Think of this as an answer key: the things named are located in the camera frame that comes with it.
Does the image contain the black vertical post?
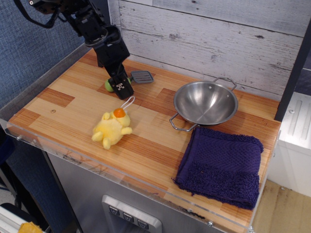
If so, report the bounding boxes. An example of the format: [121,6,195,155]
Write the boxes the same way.
[89,0,112,71]
[274,36,311,121]

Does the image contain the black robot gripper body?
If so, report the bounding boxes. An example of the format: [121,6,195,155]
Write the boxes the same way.
[92,26,130,77]

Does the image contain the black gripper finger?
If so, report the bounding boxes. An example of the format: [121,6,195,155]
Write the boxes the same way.
[116,73,134,99]
[108,77,125,99]

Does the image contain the stainless steel pot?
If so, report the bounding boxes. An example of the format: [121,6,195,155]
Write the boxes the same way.
[170,77,239,132]

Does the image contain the yellow plush duck toy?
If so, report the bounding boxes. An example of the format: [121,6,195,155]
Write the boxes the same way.
[91,96,135,150]

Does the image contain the black vertical post left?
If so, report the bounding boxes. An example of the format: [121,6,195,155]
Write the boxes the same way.
[89,0,112,71]

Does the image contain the stainless steel cabinet front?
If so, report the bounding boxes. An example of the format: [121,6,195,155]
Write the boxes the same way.
[47,153,220,233]

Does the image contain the silver control panel with buttons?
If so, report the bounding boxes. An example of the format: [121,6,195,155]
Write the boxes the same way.
[102,195,162,233]

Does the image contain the yellow object bottom left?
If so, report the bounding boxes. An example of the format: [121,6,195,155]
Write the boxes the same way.
[18,222,43,233]

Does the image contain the green handled grey spatula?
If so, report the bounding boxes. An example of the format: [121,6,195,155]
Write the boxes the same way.
[104,70,156,93]

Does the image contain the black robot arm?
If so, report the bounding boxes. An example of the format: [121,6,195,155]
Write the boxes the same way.
[14,0,134,100]

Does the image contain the black vertical post right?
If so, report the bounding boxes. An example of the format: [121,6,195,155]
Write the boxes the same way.
[274,36,311,121]

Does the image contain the purple folded towel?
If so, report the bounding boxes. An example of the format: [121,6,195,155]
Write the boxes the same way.
[174,128,263,210]

